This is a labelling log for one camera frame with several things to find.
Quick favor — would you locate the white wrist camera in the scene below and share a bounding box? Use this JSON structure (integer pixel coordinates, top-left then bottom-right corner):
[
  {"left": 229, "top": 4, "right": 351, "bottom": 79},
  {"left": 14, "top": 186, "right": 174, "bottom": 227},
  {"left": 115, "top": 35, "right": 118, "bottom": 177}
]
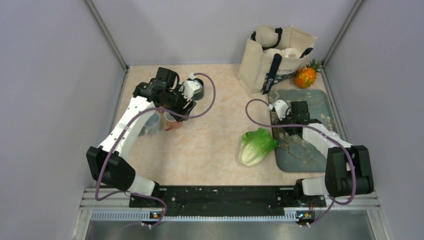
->
[
  {"left": 183, "top": 73, "right": 201, "bottom": 101},
  {"left": 268, "top": 99, "right": 291, "bottom": 121}
]

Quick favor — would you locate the beige canvas tote bag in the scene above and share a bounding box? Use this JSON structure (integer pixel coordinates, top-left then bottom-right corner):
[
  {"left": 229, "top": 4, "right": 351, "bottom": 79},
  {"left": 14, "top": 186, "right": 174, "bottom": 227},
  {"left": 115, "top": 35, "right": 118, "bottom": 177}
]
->
[{"left": 237, "top": 25, "right": 317, "bottom": 97}]

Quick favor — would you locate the toy lettuce head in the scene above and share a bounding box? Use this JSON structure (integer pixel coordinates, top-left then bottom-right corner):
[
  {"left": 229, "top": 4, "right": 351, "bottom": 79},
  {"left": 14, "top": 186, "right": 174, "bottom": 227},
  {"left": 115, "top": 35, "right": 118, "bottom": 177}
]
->
[{"left": 238, "top": 127, "right": 279, "bottom": 167}]

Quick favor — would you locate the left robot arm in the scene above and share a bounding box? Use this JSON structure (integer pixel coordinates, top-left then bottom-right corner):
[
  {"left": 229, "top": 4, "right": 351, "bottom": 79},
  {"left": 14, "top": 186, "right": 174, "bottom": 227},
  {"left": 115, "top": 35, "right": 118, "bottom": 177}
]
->
[{"left": 86, "top": 67, "right": 203, "bottom": 207}]

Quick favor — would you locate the toy pineapple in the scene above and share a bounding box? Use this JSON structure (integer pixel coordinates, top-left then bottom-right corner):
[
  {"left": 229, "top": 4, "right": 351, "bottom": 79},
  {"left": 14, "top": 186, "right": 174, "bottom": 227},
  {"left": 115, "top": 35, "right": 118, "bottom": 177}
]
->
[{"left": 294, "top": 59, "right": 323, "bottom": 89}]

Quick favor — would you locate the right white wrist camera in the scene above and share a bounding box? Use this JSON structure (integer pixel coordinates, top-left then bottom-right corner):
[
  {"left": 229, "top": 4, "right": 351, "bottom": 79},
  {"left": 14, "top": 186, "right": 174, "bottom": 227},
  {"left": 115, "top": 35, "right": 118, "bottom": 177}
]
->
[{"left": 268, "top": 99, "right": 291, "bottom": 121}]

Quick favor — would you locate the floral grey tray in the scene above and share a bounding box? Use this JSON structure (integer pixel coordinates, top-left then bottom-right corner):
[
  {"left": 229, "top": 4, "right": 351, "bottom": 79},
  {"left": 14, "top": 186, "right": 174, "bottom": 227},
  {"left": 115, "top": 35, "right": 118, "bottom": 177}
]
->
[{"left": 268, "top": 89, "right": 337, "bottom": 173}]

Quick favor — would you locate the pink mug large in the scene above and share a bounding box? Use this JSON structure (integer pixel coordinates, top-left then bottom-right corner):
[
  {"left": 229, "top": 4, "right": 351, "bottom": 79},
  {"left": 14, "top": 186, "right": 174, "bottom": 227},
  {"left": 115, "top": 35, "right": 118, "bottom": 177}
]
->
[{"left": 163, "top": 111, "right": 183, "bottom": 131}]

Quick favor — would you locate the white grey mug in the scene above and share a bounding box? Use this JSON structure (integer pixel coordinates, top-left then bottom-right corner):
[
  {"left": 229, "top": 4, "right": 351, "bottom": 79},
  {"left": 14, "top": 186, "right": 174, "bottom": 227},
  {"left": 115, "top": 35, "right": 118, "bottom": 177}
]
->
[{"left": 141, "top": 111, "right": 163, "bottom": 135}]

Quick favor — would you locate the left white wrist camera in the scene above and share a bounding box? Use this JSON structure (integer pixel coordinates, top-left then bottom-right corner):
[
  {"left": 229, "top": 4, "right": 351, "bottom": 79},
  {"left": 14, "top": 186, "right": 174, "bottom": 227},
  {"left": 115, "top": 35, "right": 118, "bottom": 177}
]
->
[{"left": 183, "top": 73, "right": 201, "bottom": 101}]

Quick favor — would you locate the dark teal mug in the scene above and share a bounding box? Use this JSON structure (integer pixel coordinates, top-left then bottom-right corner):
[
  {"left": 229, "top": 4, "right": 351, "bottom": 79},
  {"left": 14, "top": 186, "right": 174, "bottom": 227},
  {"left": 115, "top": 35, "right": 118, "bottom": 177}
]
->
[{"left": 192, "top": 78, "right": 205, "bottom": 101}]

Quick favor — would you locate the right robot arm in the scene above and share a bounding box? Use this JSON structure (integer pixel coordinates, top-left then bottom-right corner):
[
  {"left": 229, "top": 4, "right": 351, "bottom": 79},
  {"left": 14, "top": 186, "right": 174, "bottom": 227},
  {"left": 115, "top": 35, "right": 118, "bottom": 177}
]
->
[{"left": 273, "top": 100, "right": 374, "bottom": 206}]

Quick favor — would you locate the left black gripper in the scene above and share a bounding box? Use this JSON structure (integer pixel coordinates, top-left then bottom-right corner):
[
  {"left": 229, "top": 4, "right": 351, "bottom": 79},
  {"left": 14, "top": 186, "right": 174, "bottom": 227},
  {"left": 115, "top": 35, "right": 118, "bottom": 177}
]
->
[{"left": 161, "top": 84, "right": 197, "bottom": 122}]

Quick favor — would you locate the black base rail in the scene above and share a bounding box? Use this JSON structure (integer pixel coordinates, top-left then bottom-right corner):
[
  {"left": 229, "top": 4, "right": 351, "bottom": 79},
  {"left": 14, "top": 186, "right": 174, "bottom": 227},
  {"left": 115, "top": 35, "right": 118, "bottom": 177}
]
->
[{"left": 129, "top": 185, "right": 327, "bottom": 217}]

